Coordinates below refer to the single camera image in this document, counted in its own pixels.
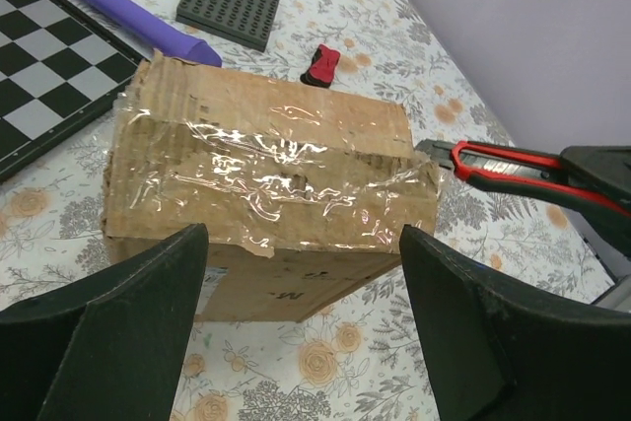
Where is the brown cardboard express box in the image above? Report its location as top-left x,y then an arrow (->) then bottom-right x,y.
102,53 -> 443,322

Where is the red black knife cap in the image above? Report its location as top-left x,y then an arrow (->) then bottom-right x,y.
300,44 -> 341,89

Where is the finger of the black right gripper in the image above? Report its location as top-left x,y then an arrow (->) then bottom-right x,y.
559,144 -> 631,245

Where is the red black utility knife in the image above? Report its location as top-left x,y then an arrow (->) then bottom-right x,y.
415,139 -> 630,217

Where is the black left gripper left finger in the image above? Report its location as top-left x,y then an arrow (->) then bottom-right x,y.
1,224 -> 208,421

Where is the dark grey studded baseplate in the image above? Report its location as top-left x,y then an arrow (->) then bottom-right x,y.
175,0 -> 280,52

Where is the purple cylindrical handle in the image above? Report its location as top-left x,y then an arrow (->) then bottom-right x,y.
83,0 -> 222,67

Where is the floral patterned table mat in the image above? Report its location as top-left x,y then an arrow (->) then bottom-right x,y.
1,0 -> 612,420

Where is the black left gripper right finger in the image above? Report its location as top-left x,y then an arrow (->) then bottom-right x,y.
399,226 -> 630,420

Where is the black white checkerboard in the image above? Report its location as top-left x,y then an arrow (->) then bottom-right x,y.
1,0 -> 143,179

